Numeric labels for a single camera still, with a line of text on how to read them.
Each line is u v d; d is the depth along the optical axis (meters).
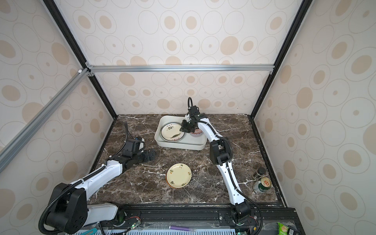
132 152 0.68
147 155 0.78
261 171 0.80
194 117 0.82
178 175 0.87
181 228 0.71
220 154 0.68
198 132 1.00
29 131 0.57
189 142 1.03
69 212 0.41
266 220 0.74
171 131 1.06
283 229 0.69
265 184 0.75
